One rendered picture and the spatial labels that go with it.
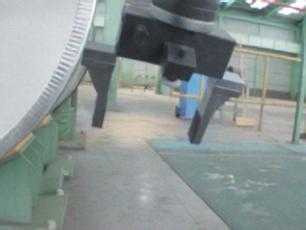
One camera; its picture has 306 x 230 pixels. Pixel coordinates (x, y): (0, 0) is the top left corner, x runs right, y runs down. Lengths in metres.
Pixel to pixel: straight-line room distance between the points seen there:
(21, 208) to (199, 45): 0.92
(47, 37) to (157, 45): 0.55
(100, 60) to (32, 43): 0.52
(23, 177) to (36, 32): 0.49
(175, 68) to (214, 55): 0.06
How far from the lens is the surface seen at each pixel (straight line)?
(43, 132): 1.70
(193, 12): 0.33
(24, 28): 0.88
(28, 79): 0.87
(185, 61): 0.33
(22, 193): 1.14
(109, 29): 5.52
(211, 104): 0.41
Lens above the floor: 0.53
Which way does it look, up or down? 7 degrees down
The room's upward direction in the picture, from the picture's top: 5 degrees clockwise
